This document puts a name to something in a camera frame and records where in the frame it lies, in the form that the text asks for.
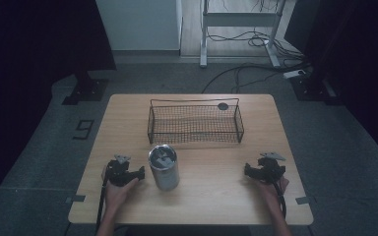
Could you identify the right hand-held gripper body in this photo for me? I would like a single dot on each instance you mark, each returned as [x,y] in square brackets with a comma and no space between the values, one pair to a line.
[270,168]

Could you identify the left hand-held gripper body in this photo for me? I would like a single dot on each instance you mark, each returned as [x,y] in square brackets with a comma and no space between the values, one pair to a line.
[119,170]

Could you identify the silver metal can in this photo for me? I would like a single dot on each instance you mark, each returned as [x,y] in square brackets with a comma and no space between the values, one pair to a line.
[164,168]

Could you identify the person's left hand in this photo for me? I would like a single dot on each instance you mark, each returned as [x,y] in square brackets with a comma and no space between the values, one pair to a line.
[116,195]

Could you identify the person's right hand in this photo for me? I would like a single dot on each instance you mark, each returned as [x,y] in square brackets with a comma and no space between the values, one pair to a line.
[272,195]

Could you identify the grey tape piece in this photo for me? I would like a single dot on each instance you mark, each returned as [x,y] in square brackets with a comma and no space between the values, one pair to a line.
[303,200]
[76,198]

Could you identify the black round table grommet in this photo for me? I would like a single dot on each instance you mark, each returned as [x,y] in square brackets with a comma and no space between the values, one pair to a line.
[223,106]

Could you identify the black stand base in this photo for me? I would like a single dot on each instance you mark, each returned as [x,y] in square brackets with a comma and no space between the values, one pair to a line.
[87,91]
[313,88]

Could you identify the white power strip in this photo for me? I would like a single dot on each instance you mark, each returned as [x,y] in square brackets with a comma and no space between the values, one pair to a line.
[294,73]

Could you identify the dark curtain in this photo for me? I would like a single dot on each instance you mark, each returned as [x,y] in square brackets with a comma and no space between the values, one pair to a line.
[357,65]
[29,65]

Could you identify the white panel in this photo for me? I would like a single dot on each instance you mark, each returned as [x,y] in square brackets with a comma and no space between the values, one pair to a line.
[139,24]

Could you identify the white metal desk frame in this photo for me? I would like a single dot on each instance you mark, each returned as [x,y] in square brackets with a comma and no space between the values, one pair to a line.
[239,19]

